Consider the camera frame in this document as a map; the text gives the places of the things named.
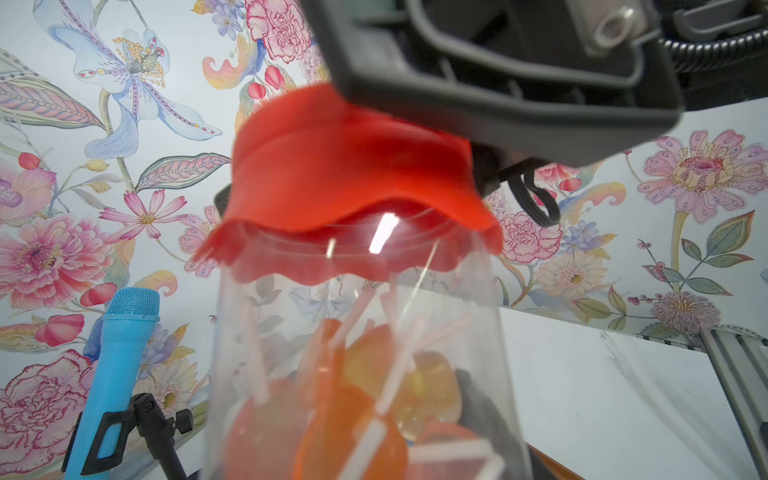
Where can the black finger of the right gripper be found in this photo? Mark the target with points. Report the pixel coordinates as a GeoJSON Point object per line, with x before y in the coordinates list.
{"type": "Point", "coordinates": [570, 82]}

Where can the red jar lid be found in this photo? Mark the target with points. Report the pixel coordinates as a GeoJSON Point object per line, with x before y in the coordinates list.
{"type": "Point", "coordinates": [322, 187]}

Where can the red lidded plastic jar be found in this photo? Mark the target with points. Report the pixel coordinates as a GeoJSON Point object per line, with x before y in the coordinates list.
{"type": "Point", "coordinates": [360, 351]}

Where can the brown wooden tray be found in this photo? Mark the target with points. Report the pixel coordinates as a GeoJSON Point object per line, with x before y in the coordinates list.
{"type": "Point", "coordinates": [546, 468]}

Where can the blue microphone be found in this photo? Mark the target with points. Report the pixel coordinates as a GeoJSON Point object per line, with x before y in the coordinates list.
{"type": "Point", "coordinates": [126, 328]}

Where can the black microphone stand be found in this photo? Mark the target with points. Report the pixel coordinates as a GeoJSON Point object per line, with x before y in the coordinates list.
{"type": "Point", "coordinates": [144, 432]}

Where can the aluminium frame post right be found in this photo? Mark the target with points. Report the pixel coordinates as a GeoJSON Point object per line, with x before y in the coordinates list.
{"type": "Point", "coordinates": [739, 358]}

